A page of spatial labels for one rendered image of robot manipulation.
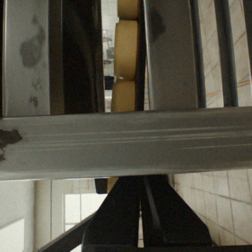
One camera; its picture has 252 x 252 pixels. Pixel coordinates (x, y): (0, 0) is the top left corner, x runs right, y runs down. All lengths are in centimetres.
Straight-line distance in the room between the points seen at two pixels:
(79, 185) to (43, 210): 99
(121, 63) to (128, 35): 2
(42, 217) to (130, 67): 509
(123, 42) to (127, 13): 4
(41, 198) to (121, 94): 503
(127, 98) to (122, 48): 4
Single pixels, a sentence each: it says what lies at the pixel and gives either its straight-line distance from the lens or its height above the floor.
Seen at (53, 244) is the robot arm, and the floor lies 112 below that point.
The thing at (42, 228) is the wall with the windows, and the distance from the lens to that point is 526.
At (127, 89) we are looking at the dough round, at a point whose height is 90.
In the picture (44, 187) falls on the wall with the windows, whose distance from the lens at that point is 510.
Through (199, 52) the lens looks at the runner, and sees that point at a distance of 61.
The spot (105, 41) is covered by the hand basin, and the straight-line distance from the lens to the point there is 462.
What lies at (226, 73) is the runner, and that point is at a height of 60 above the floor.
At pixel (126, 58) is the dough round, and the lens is 16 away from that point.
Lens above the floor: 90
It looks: 1 degrees down
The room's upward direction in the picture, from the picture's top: 93 degrees counter-clockwise
